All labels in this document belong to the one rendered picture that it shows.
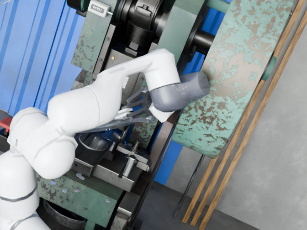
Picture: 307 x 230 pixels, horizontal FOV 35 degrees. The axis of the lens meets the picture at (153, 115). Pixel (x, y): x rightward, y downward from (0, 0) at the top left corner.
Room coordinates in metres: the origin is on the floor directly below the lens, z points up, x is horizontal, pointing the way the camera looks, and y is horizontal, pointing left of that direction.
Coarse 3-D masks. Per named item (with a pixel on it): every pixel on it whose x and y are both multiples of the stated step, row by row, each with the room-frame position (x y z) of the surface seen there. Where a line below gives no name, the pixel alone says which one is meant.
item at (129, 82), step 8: (112, 48) 1.82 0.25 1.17; (120, 48) 1.86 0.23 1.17; (128, 48) 1.85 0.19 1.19; (112, 56) 1.81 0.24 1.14; (120, 56) 1.81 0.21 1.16; (128, 56) 1.81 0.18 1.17; (136, 56) 1.85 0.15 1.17; (112, 64) 1.81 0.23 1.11; (128, 80) 1.81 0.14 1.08; (136, 80) 1.80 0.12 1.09; (128, 88) 1.80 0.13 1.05; (128, 96) 1.80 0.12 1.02
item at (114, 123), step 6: (120, 114) 1.53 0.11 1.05; (114, 120) 1.62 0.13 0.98; (120, 120) 1.62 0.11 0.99; (126, 120) 1.64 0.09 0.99; (102, 126) 1.66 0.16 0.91; (108, 126) 1.67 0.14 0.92; (114, 126) 1.70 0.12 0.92; (120, 126) 1.72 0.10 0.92; (78, 132) 1.66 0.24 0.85; (84, 132) 1.68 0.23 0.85
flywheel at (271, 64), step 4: (272, 56) 1.81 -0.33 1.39; (272, 60) 1.82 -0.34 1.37; (268, 64) 1.79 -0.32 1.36; (272, 64) 1.81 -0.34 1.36; (268, 68) 1.80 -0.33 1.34; (272, 68) 1.81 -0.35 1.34; (264, 72) 1.78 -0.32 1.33; (268, 72) 1.80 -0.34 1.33; (264, 76) 1.81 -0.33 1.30; (268, 76) 1.81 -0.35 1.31; (260, 80) 1.80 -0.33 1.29; (264, 80) 1.84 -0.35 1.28
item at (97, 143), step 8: (80, 136) 1.76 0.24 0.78; (88, 136) 1.78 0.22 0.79; (96, 136) 1.81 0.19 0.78; (80, 144) 1.71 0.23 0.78; (88, 144) 1.72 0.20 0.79; (96, 144) 1.75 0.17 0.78; (104, 144) 1.78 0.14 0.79; (112, 144) 1.82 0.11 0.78; (80, 152) 1.65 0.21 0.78; (88, 152) 1.67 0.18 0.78; (96, 152) 1.70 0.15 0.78; (104, 152) 1.72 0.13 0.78; (80, 160) 1.59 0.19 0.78; (88, 160) 1.62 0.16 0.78; (96, 160) 1.64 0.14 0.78; (72, 168) 1.72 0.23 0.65; (80, 168) 1.71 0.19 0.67; (88, 168) 1.71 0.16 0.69; (88, 176) 1.71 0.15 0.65
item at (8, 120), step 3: (6, 117) 1.71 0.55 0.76; (3, 120) 1.68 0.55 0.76; (6, 120) 1.69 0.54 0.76; (9, 120) 1.70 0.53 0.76; (0, 123) 1.66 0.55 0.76; (3, 123) 1.66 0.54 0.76; (6, 123) 1.67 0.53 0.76; (9, 123) 1.68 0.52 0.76; (3, 126) 1.65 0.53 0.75; (6, 126) 1.65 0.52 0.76; (9, 126) 1.66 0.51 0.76; (6, 129) 1.68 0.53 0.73; (9, 129) 1.65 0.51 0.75
